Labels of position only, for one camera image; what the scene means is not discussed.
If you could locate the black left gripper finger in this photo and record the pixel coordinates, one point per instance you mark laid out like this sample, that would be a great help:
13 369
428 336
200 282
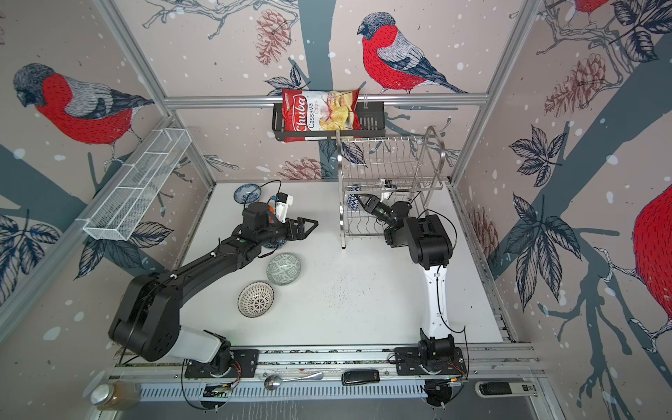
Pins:
302 235
313 223

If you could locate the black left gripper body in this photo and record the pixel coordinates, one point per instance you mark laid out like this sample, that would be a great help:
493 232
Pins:
291 235

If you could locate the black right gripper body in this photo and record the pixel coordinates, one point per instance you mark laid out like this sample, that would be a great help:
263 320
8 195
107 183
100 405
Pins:
383 214

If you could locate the stainless steel dish rack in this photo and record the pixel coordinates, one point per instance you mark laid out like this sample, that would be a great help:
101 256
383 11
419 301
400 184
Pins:
394 168

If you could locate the red patterned bowl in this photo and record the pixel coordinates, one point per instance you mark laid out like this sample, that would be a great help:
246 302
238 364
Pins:
352 198

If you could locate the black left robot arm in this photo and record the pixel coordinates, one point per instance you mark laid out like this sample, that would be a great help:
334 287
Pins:
147 321

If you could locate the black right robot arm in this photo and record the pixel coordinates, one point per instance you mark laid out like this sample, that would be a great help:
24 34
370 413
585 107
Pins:
431 248

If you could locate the blue triangle pattern bowl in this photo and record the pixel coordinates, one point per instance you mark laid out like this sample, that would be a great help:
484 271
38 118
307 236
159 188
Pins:
275 245

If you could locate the blue floral white bowl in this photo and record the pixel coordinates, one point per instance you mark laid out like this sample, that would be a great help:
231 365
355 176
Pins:
247 194

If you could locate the brown white patterned bowl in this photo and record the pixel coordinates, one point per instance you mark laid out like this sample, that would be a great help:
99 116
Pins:
255 299

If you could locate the red cassava chips bag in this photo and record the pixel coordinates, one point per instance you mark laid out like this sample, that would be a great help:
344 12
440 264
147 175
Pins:
307 111

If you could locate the metal spoon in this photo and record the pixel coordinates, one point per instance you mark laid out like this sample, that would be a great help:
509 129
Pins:
274 382

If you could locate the black remote device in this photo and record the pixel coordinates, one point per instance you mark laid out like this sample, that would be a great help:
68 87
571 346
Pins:
356 377

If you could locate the glass jar with silver lid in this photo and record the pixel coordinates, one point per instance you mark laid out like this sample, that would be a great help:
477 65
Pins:
116 396

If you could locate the black wire shelf basket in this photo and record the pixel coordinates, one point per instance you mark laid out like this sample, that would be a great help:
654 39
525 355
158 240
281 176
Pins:
370 116

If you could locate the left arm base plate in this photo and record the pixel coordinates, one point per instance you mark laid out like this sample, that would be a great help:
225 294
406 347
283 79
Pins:
231 363

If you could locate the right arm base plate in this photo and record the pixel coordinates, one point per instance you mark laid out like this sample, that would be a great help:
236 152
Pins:
408 362

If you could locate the white wire mesh basket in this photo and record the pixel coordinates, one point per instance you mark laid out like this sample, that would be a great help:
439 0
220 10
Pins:
125 206

